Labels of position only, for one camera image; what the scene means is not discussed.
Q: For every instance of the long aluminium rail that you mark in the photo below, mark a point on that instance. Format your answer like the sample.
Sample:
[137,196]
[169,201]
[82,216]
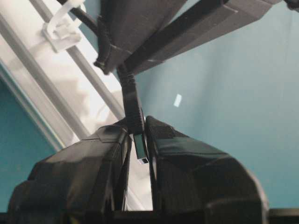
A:
[48,100]

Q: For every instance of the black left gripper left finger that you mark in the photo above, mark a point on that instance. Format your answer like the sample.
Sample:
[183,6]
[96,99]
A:
[87,178]

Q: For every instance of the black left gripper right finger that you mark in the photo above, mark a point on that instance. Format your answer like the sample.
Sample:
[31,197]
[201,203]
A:
[189,176]

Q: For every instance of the small white tape mark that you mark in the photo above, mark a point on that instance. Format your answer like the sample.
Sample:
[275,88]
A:
[177,100]

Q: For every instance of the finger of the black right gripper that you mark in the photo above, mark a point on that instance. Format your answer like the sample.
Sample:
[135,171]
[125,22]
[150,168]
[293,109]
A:
[124,26]
[203,22]

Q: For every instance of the white ring clip middle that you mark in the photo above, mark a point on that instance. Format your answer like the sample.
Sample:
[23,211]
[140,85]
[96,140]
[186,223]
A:
[61,31]

